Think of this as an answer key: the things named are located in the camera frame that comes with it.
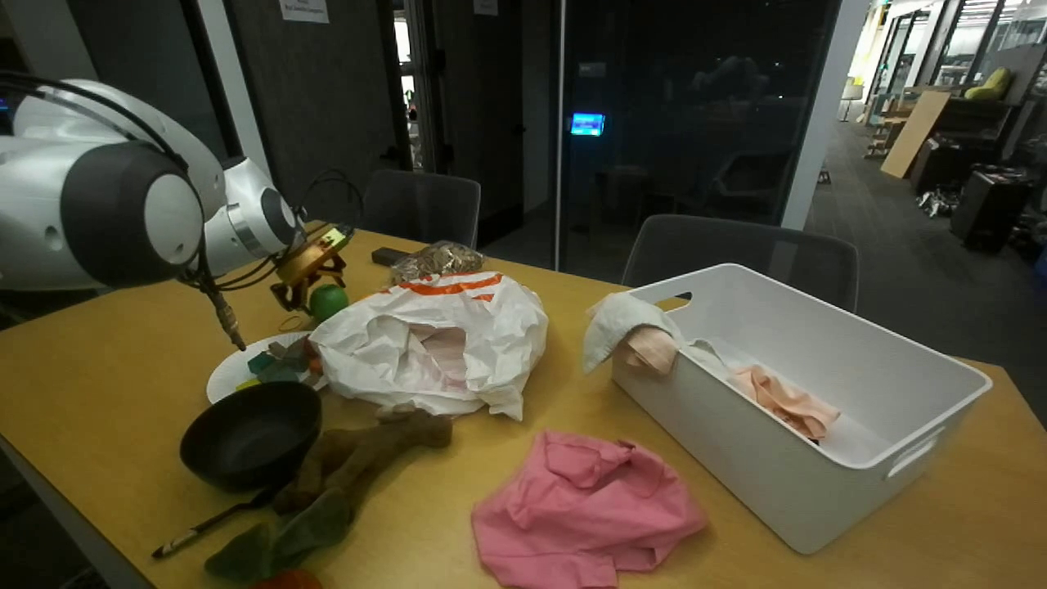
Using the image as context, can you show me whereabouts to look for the teal block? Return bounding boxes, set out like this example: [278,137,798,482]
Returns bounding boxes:
[259,352,307,386]

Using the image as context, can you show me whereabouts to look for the large peach cloth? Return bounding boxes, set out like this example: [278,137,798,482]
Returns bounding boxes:
[728,362,844,446]

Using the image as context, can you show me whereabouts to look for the white cloth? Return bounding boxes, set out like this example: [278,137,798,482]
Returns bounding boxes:
[580,292,700,379]

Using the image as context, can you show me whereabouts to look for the pink cloth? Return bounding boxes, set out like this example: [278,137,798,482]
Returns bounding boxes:
[469,424,713,589]

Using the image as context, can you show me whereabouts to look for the white plastic bin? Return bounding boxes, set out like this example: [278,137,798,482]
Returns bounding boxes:
[593,258,994,557]

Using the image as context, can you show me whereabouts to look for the yellow-green chair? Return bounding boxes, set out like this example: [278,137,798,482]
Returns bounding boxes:
[960,62,1018,108]

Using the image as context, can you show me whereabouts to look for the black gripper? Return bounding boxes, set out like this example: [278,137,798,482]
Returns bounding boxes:
[267,265,334,320]

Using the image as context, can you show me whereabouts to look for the olive green cloth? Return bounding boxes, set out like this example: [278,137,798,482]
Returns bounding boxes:
[204,404,455,589]

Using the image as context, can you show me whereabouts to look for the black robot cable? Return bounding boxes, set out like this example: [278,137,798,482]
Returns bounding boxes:
[178,165,370,352]

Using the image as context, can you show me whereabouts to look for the white plastic bag orange stripe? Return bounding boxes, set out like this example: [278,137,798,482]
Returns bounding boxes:
[307,267,554,422]

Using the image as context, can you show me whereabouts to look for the blue lit screen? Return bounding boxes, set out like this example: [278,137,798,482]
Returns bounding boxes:
[565,108,609,141]

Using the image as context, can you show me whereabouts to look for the gold wrist camera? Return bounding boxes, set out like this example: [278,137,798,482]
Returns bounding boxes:
[275,221,355,292]

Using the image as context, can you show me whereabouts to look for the black box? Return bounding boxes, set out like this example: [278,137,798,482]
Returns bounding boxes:
[946,159,1033,254]

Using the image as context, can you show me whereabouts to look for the white paper plate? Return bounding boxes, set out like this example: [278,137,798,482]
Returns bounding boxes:
[204,329,330,404]

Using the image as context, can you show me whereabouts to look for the white paper sign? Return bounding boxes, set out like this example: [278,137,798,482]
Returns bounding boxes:
[275,0,334,27]

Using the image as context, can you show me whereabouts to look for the wooden board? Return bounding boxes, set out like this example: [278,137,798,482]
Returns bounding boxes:
[876,85,954,183]

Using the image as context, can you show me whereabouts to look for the black bowl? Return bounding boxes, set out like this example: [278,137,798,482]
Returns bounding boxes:
[178,379,326,494]

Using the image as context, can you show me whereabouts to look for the grey office chair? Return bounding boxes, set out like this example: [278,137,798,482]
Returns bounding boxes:
[355,165,483,252]
[618,208,862,314]

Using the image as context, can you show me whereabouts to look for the clear bag brown contents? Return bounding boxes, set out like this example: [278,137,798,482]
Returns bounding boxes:
[389,237,487,286]

